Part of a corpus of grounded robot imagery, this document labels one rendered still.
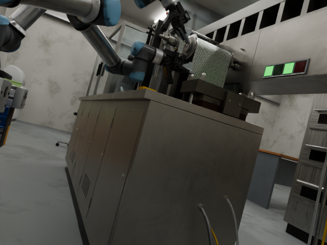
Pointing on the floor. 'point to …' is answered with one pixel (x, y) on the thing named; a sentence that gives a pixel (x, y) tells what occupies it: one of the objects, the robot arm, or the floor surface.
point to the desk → (270, 176)
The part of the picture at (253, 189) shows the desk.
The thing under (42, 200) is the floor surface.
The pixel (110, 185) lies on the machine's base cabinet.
